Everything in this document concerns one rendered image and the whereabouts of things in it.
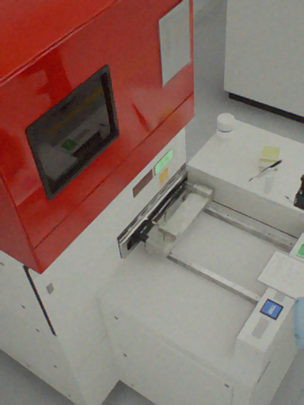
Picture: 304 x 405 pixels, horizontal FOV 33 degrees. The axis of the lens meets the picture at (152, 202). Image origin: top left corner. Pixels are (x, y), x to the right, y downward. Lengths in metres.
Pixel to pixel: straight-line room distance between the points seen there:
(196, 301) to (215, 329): 0.12
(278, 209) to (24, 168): 1.05
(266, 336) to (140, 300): 0.48
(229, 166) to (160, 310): 0.64
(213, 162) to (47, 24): 1.04
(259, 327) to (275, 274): 0.20
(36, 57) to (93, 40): 0.18
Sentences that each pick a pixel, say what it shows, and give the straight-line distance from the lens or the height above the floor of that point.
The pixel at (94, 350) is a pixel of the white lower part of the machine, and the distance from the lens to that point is 2.13.
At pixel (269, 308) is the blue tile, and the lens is 1.67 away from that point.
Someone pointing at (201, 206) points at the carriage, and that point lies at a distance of 2.03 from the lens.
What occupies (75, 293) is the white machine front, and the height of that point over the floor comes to 0.93.
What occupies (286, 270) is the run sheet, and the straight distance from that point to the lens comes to 1.76.
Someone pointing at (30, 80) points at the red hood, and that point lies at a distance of 1.16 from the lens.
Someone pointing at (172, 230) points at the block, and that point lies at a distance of 1.91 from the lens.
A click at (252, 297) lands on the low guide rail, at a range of 1.82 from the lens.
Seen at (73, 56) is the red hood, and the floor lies 1.76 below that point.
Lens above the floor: 2.39
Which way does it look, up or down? 48 degrees down
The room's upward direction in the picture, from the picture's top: 6 degrees counter-clockwise
